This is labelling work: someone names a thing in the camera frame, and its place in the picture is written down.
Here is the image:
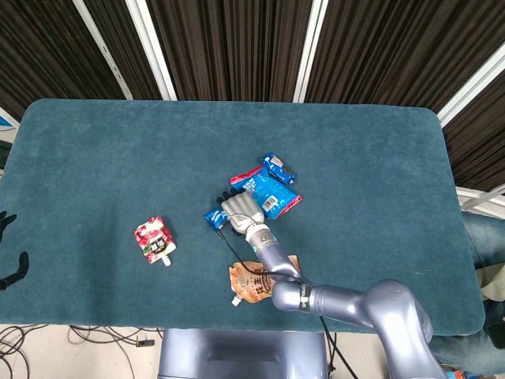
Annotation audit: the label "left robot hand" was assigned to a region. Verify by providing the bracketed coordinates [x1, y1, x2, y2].
[0, 210, 30, 292]

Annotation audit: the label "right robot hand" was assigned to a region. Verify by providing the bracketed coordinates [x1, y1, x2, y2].
[214, 189, 266, 238]

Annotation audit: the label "small blue cookie packet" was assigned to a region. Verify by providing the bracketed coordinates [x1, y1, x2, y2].
[203, 208, 230, 234]

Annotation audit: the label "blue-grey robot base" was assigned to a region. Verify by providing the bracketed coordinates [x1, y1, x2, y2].
[157, 327, 331, 379]

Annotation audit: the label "large blue snack bag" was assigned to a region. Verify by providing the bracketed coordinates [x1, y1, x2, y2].
[229, 165, 304, 220]

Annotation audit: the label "blue Oreo packet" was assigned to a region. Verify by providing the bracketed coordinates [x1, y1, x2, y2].
[260, 152, 298, 186]

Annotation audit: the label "orange-brown drink spout pouch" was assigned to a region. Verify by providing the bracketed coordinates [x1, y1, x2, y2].
[228, 253, 303, 307]

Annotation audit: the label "teal table cloth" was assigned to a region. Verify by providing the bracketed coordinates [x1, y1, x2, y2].
[0, 98, 487, 337]

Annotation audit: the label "red jelly spout pouch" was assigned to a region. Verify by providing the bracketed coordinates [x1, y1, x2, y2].
[133, 215, 178, 267]

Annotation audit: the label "blue and white sign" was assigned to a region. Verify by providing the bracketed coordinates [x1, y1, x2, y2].
[0, 105, 21, 135]

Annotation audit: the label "blue fabric seat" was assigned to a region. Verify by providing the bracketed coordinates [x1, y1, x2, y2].
[460, 210, 505, 273]

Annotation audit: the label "olive green garment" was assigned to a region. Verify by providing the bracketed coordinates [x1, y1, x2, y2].
[474, 265, 505, 303]

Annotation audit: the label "black object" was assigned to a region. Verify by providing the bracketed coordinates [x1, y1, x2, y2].
[487, 321, 505, 351]

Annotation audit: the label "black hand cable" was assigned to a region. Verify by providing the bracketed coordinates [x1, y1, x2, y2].
[215, 214, 349, 379]

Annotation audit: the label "tangled black floor cables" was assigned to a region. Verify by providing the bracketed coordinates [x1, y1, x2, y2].
[0, 323, 51, 379]

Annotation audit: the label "looping black floor cable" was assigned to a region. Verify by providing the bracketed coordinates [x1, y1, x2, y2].
[66, 324, 163, 379]

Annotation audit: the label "black hanging cable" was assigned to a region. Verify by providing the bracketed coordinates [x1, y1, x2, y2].
[324, 331, 339, 374]

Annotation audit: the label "wide white frame bar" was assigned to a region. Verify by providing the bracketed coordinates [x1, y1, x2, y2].
[292, 0, 330, 104]
[125, 0, 178, 102]
[436, 50, 505, 128]

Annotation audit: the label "thin white frame bar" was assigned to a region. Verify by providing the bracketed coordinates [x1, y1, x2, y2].
[72, 0, 134, 100]

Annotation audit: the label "white metal frame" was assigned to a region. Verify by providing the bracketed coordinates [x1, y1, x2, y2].
[454, 184, 505, 216]

